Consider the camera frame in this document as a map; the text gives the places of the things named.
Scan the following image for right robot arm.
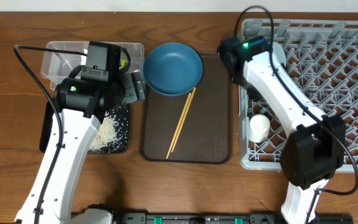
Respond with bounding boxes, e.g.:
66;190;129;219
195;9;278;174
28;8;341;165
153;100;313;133
218;37;345;223

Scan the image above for dark blue plate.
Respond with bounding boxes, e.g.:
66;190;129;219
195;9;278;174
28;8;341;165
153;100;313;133
143;42;203;96

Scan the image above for black plastic tray bin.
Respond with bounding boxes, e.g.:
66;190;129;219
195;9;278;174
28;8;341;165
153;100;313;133
39;103;130;154

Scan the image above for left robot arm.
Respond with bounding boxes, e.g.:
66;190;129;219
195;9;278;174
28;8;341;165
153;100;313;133
15;108;129;224

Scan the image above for yellow green snack wrapper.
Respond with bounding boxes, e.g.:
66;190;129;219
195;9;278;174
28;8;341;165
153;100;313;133
120;59;128;70

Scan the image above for white cup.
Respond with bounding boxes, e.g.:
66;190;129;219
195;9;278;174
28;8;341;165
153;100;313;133
249;114;270;143

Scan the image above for spilled rice food waste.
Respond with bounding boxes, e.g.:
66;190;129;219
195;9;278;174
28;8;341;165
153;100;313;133
88;105;130;154

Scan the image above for clear plastic bin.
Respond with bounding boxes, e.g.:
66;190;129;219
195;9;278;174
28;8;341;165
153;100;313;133
40;41;144;90

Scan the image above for grey dishwasher rack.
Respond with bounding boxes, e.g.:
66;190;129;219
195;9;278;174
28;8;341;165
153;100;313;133
239;19;358;166

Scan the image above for light blue bowl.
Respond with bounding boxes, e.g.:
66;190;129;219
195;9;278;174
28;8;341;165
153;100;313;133
273;42;287;68

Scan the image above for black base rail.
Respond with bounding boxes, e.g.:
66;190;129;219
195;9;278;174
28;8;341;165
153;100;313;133
73;205;354;224

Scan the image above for dark brown serving tray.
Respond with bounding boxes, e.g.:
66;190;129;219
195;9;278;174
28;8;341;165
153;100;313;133
140;52;232;164

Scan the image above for wooden chopstick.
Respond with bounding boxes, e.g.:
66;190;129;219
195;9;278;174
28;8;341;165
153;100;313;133
170;88;196;153
165;86;196;160

